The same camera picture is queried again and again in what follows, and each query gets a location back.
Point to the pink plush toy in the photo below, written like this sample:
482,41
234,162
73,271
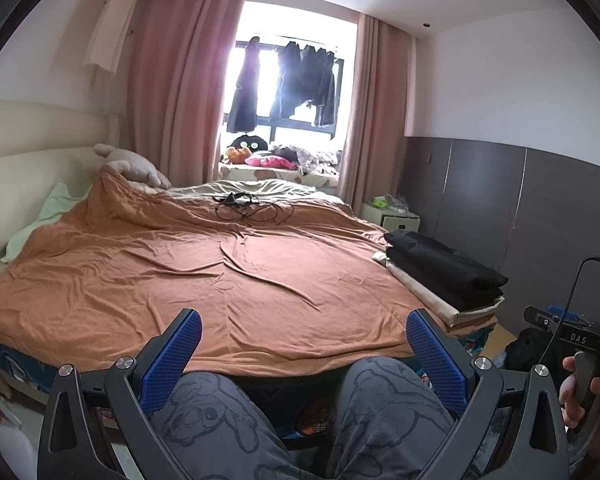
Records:
270,161

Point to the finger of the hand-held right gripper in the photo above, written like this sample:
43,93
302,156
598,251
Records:
537,316

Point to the orange blanket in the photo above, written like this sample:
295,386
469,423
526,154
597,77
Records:
180,270

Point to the black fluffy cloth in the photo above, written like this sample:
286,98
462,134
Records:
525,350

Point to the black shirt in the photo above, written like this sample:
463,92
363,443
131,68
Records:
430,247

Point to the person's grey patterned pants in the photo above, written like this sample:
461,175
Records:
220,420

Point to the beige plush toy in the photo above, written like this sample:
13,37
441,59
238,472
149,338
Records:
130,167

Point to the cream bed headboard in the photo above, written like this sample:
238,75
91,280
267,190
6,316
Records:
40,135

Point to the brown cardboard sheet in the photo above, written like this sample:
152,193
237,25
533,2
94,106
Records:
500,340

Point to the pink curtain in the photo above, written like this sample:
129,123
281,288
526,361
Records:
180,90
375,110

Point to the small green packet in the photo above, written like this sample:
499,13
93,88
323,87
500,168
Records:
379,203

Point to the dark hanging jacket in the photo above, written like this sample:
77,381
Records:
286,75
320,80

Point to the folded black clothes stack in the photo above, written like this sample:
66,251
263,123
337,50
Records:
460,295

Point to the pale green pillow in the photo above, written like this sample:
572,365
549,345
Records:
45,215

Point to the blue printed bed sheet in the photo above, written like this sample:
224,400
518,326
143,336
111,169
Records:
10,365

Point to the black penguin plush toy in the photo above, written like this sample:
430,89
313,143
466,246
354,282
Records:
250,142

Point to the long dark hanging coat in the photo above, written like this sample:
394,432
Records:
243,90

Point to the orange plush toy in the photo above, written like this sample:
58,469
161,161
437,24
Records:
237,155

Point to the folded beige cloth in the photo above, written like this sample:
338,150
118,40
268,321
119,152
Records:
430,305

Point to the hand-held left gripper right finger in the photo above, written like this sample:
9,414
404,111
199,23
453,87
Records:
437,365

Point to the floral cloth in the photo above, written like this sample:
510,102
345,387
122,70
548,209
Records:
320,162

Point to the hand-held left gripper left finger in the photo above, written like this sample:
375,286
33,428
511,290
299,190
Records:
172,360

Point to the white nightstand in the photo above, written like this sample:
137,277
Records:
400,222

